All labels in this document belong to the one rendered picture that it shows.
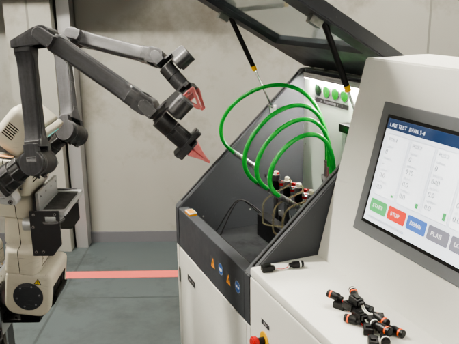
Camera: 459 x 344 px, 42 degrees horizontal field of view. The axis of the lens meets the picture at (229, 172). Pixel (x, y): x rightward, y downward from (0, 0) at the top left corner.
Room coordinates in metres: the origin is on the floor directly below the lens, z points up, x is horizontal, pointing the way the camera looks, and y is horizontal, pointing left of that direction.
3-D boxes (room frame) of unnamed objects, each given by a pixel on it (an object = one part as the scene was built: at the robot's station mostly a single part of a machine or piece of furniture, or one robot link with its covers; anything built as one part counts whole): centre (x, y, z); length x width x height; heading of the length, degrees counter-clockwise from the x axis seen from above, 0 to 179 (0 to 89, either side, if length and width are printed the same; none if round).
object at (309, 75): (2.10, -0.41, 1.43); 0.54 x 0.03 x 0.02; 22
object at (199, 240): (1.91, 0.06, 0.87); 0.62 x 0.04 x 0.16; 22
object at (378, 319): (1.26, -0.30, 1.01); 0.23 x 0.11 x 0.06; 22
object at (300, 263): (1.56, -0.14, 0.99); 0.12 x 0.02 x 0.02; 103
